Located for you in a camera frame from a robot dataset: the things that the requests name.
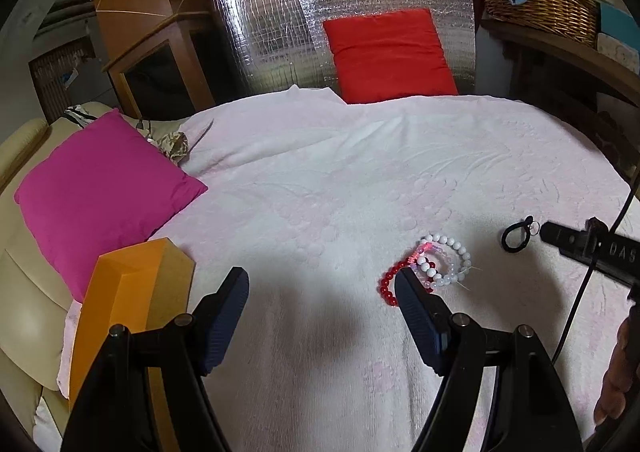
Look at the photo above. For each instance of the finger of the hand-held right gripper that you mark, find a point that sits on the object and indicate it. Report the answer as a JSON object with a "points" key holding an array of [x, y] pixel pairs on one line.
{"points": [[570, 238]]}

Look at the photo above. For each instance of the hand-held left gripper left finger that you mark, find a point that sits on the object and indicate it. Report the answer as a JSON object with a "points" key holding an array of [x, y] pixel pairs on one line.
{"points": [[225, 322]]}

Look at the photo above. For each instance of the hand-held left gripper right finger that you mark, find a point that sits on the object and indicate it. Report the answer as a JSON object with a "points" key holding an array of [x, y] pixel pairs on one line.
{"points": [[420, 322]]}

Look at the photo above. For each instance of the orange box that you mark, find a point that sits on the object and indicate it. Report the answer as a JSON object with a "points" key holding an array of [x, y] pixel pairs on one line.
{"points": [[135, 282]]}

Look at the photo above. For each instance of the person's right hand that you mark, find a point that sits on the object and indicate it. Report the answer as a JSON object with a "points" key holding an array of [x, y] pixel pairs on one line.
{"points": [[620, 372]]}

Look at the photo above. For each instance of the white blanket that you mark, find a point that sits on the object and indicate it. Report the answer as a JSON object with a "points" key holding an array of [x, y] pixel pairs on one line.
{"points": [[325, 182]]}

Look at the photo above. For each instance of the pink pillow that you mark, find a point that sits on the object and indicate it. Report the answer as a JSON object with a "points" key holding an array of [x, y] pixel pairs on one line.
{"points": [[100, 192]]}

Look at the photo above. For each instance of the patterned cloth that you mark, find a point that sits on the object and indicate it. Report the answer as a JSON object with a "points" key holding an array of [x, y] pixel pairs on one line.
{"points": [[172, 145]]}

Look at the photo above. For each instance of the wooden shelf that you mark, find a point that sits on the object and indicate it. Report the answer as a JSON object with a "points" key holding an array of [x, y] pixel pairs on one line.
{"points": [[550, 40]]}

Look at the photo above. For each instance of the beige leather sofa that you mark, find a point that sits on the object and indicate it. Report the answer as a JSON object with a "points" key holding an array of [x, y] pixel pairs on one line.
{"points": [[25, 292]]}

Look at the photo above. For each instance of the teal box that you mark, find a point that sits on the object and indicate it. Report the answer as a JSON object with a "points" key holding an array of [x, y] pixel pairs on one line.
{"points": [[617, 20]]}

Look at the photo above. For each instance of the wicker basket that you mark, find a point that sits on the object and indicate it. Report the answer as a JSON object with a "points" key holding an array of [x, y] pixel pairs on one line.
{"points": [[545, 7]]}

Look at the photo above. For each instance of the striped cloth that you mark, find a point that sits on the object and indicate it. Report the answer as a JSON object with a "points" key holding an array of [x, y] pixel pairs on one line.
{"points": [[80, 113]]}

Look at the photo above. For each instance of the red cushion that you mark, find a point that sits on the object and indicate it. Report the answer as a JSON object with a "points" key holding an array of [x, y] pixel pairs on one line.
{"points": [[390, 57]]}

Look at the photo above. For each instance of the silver insulation mat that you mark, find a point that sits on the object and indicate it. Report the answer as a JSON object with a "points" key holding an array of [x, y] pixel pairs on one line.
{"points": [[270, 32]]}

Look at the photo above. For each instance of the brown wicker panel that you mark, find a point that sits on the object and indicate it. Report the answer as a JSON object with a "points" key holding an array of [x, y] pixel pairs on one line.
{"points": [[60, 77]]}

